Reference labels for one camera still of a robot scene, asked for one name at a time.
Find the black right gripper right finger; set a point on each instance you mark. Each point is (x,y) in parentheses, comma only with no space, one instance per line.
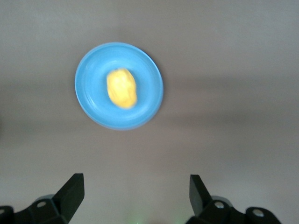
(201,198)

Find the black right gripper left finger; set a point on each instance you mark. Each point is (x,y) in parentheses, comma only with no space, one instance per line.
(63,200)

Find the yellow potato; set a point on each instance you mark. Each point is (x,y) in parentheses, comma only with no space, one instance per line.
(121,88)

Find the blue round plate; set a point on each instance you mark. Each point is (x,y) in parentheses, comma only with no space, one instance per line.
(93,93)

